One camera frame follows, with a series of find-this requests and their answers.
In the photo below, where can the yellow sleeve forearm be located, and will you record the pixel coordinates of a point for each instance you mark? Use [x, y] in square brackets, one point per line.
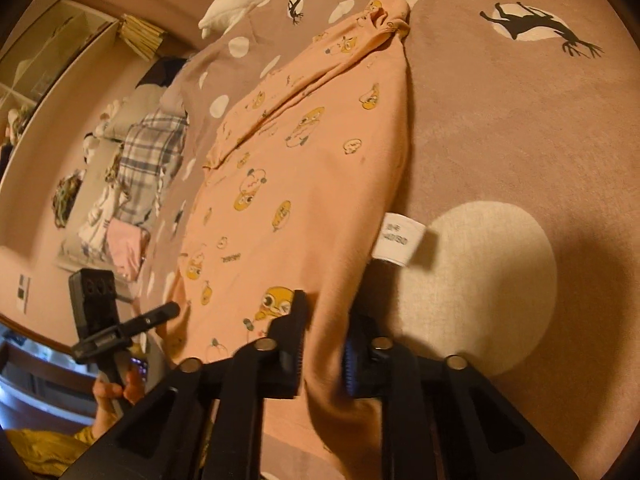
[48, 454]

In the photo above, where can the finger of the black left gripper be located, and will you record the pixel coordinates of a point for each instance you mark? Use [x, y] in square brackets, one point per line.
[156, 317]

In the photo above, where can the plaid blue white cloth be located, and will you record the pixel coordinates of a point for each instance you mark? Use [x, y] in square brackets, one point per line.
[151, 156]

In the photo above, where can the white wall shelf unit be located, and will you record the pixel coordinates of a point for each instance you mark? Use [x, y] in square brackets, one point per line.
[40, 74]

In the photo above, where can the person's left hand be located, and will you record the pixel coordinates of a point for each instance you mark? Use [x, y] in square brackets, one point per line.
[105, 393]

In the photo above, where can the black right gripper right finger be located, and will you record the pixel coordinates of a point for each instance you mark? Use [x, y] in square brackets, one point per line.
[376, 367]

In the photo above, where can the dark wooden furniture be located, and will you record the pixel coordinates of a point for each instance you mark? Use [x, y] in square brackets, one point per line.
[43, 389]

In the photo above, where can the pink folded cloth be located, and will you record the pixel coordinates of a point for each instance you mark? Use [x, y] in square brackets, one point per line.
[126, 245]

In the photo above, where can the grey pillow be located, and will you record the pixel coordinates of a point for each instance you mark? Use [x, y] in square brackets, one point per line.
[120, 115]

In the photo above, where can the orange cartoon print garment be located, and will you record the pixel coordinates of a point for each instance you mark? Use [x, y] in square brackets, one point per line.
[296, 186]

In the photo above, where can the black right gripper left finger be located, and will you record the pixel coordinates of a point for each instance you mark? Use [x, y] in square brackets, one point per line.
[267, 368]

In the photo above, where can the green patterned cloth bundle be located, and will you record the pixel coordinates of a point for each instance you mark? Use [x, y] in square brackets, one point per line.
[63, 199]

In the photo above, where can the white wall switch plate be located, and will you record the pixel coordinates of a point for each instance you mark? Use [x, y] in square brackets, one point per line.
[22, 293]

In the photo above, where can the white crumpled clothes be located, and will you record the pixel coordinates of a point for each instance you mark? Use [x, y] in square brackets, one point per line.
[92, 233]

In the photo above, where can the black white plush toy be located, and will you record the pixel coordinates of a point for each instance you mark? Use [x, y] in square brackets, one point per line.
[89, 145]

